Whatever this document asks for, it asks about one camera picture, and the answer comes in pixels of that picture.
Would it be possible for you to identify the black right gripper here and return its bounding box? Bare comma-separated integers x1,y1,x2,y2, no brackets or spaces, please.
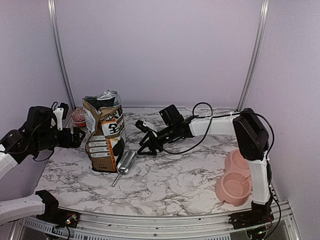
137,124,177,156

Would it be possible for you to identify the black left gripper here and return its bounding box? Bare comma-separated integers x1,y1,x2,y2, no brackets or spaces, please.
34,126,85,152

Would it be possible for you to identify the brown white dog food bag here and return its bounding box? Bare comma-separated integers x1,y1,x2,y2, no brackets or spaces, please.
82,89,126,173

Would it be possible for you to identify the silver metal scoop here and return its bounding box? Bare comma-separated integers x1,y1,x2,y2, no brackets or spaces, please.
111,150,136,187

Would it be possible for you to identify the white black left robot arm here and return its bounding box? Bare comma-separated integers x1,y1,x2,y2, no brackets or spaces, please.
0,102,86,228

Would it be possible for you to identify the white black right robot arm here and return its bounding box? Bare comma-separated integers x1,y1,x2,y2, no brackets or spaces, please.
135,104,274,229

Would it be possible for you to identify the pink double pet bowl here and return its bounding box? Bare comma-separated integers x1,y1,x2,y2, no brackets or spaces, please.
214,149,253,207

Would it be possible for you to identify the red patterned ceramic bowl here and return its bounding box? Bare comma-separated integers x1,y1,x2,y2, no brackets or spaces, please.
71,108,86,128

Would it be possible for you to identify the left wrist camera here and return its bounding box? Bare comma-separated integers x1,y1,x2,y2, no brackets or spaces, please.
51,101,69,131

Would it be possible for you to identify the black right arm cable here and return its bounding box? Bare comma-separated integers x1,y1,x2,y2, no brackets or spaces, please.
162,101,276,163

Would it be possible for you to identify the right aluminium frame post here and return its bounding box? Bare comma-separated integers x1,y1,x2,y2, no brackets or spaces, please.
236,0,270,111

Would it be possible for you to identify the aluminium frame post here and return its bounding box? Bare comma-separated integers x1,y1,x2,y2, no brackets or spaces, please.
236,0,270,111
47,0,77,110

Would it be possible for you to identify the left aluminium frame post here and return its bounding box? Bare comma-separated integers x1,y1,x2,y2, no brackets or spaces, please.
47,0,77,110

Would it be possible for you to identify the front aluminium frame rail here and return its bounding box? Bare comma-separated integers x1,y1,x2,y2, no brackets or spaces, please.
7,201,301,240

